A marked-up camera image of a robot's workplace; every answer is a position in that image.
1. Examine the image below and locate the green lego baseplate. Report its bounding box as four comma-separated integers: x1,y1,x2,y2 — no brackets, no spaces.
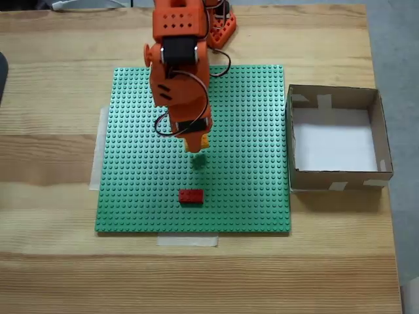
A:
94,64,292,236

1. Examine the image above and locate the red lego block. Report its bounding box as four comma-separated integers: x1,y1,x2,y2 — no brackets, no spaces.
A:
178,188,204,207

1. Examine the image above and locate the cardboard box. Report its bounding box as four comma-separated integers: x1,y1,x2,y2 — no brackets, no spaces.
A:
285,84,393,194

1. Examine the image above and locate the masking tape strip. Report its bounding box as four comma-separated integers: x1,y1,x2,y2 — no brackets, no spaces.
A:
89,106,109,192
156,234,219,247

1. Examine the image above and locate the white curved object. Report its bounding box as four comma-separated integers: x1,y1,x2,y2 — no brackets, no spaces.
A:
50,0,124,12

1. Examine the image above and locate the black object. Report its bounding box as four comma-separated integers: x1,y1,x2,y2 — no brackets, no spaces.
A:
0,51,10,107

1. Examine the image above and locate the gripper servo cable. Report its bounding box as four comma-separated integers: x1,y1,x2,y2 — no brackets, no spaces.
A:
154,67,211,139

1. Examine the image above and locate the wrist servo cable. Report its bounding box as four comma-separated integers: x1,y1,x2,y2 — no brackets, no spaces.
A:
208,48,233,79

